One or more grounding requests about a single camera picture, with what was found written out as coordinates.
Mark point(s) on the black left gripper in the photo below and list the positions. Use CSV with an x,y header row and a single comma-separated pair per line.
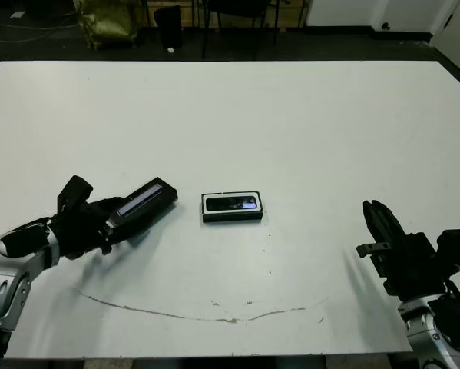
x,y
80,230

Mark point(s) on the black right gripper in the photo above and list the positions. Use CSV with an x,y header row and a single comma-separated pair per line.
x,y
410,265

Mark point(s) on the black box lid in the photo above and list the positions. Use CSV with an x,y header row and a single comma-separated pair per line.
x,y
153,200

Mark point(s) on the black phone-like camera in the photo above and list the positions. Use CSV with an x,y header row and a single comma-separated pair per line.
x,y
226,203

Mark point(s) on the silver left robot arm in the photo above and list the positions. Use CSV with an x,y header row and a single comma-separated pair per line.
x,y
7,276

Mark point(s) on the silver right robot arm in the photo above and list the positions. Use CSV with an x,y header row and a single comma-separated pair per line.
x,y
425,338

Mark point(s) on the black box with white insert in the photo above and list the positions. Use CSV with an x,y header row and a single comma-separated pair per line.
x,y
231,217

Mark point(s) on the yellow-green plastic bag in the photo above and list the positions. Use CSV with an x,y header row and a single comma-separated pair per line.
x,y
106,21

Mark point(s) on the black waste bin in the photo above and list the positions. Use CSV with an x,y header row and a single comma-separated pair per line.
x,y
168,27

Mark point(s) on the white paper sheet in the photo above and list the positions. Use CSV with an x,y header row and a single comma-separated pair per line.
x,y
17,15

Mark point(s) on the black office chair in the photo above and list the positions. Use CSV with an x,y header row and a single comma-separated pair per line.
x,y
237,9

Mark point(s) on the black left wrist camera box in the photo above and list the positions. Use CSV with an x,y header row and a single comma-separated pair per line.
x,y
76,192

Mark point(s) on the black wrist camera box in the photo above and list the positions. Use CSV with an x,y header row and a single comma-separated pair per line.
x,y
76,192
456,250

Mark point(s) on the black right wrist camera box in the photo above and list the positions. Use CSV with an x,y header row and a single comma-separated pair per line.
x,y
456,250

